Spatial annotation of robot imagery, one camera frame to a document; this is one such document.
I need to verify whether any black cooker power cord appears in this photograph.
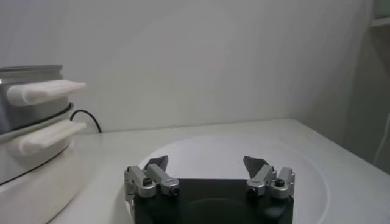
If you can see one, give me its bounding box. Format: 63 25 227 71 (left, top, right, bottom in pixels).
69 109 103 134

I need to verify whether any cream electric cooker base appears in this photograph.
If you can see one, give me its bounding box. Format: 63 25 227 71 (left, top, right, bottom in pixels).
0 103 88 224

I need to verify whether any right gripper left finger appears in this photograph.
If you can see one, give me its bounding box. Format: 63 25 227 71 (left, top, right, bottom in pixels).
124 155 180 203

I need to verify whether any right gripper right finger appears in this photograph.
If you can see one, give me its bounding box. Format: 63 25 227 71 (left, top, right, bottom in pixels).
243 155 296 200

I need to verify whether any white round plate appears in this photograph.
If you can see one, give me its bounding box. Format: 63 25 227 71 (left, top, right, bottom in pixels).
133 133 332 224

